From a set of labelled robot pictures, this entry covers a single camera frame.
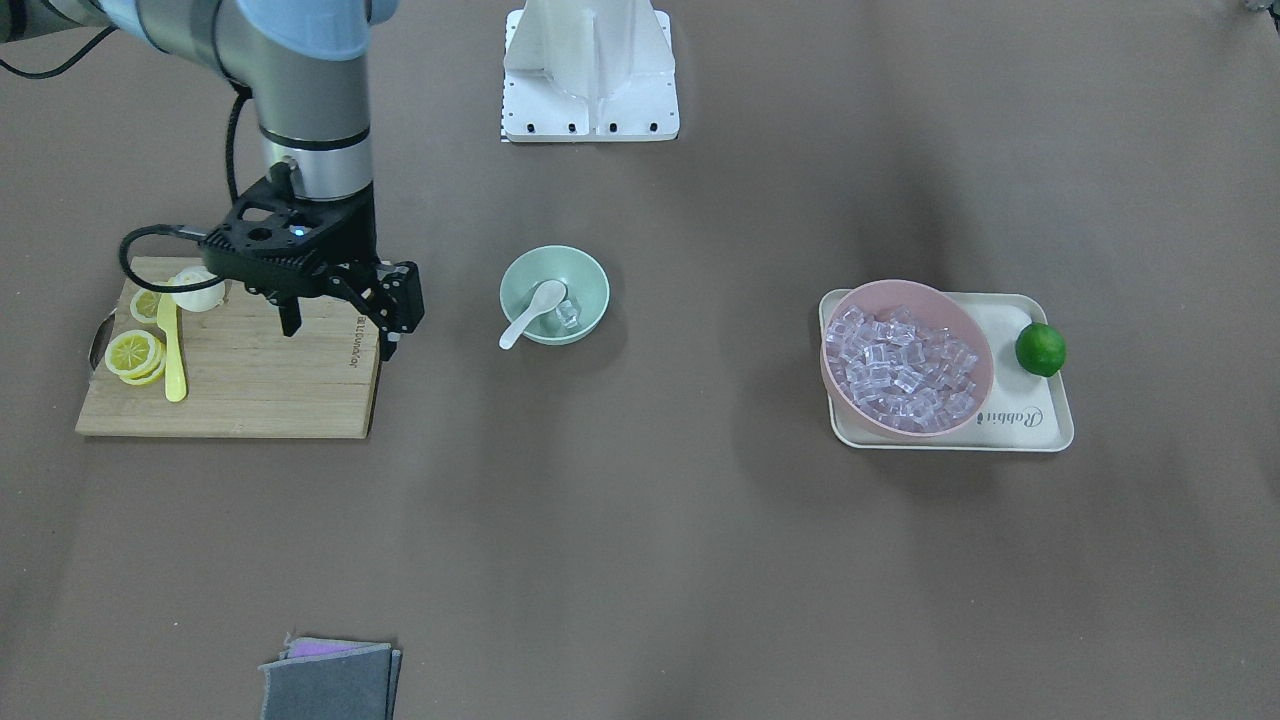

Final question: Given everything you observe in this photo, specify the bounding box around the pink bowl of ice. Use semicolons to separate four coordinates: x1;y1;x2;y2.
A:
819;279;995;443

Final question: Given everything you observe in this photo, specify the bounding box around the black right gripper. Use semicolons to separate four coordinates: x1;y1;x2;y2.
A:
198;165;425;363

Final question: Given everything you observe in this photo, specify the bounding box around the white ceramic spoon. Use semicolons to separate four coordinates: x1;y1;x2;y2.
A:
498;279;567;351

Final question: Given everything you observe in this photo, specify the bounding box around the clear ice cube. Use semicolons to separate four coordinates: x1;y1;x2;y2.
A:
552;299;581;334

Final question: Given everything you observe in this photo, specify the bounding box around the green lime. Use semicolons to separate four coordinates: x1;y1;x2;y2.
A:
1014;322;1068;378

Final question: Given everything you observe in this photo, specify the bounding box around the yellow plastic knife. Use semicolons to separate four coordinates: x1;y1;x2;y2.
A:
157;293;188;404

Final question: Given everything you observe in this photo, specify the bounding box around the wooden cutting board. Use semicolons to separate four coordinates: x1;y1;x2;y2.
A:
76;281;380;439

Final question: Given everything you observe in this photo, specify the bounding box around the cream plastic tray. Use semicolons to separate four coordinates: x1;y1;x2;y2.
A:
827;292;1075;454

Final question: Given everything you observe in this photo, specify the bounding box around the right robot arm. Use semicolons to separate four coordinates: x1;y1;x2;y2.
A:
3;1;425;360

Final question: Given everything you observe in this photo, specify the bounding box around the white pillar mount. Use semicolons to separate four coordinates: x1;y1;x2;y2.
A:
500;1;681;143

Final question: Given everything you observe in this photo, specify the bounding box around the light green bowl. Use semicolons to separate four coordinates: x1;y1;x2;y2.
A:
499;245;611;346

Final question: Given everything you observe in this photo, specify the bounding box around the lemon slice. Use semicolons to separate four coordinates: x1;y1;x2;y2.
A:
101;331;166;387
129;290;165;325

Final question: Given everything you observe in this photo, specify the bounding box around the folded grey purple cloth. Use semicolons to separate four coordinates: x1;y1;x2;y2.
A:
259;635;403;719

